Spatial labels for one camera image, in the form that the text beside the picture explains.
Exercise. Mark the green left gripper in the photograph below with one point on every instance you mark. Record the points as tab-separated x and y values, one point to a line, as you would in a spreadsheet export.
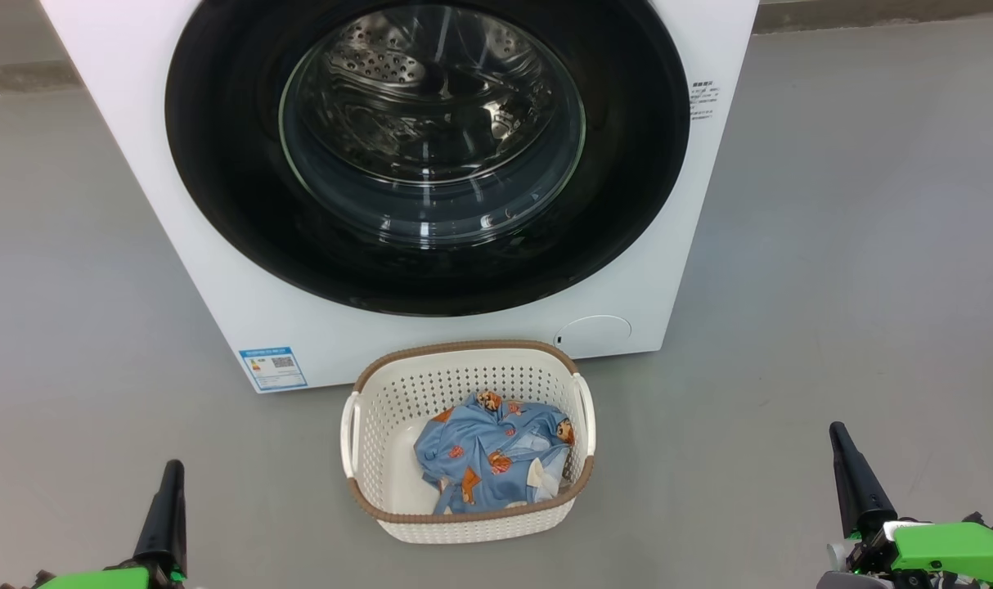
96	579

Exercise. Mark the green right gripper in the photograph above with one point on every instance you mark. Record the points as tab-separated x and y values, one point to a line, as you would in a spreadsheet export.
946	552

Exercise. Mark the pale blue white garment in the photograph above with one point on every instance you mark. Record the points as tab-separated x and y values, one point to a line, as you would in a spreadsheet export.
539	476

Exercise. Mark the blue garment with orange print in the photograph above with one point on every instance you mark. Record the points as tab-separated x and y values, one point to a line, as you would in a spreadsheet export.
480	442

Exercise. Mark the black round glass washer door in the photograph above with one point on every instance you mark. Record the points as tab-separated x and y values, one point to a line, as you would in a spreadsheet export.
218	164

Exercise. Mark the white front-load washing machine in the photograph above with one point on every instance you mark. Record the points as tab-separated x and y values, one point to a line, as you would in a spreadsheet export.
431	335

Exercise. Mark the stainless steel washer drum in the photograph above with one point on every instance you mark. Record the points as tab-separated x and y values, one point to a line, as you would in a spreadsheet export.
374	57

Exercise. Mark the blue energy label sticker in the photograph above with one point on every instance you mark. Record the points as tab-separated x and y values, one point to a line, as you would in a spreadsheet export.
273	369

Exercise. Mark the white perforated brown-rimmed laundry basket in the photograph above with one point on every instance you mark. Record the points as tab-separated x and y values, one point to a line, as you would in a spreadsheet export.
398	491

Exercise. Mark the round white filter cover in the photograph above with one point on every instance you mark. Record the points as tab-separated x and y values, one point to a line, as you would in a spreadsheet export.
593	336

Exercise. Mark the printed warning text label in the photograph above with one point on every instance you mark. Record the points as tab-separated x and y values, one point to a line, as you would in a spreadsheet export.
703	100

